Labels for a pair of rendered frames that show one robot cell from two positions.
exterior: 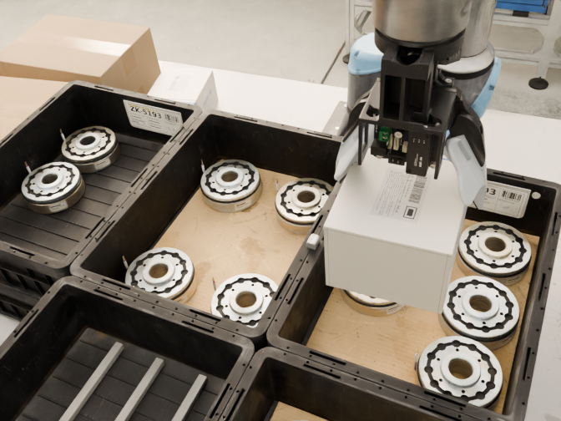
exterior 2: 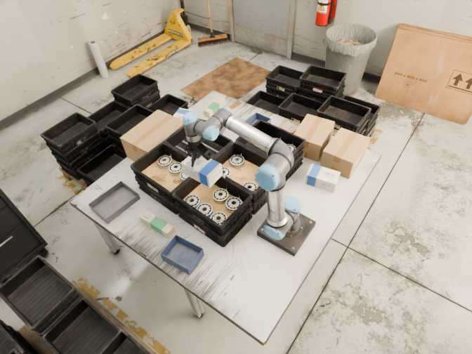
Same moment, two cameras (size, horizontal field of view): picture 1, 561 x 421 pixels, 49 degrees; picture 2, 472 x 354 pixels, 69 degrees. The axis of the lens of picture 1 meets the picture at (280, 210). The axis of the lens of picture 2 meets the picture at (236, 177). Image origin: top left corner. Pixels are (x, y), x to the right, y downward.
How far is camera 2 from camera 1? 1.96 m
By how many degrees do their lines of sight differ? 66
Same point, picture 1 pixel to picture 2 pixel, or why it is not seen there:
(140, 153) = not seen: hidden behind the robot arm
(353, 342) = (208, 190)
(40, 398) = (218, 145)
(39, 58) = (338, 138)
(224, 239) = (246, 174)
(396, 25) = not seen: hidden behind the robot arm
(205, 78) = (329, 182)
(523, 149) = (279, 274)
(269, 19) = not seen: outside the picture
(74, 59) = (335, 145)
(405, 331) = (207, 199)
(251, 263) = (237, 178)
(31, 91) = (319, 137)
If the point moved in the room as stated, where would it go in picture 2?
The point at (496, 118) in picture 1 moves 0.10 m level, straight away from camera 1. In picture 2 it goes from (300, 274) to (317, 283)
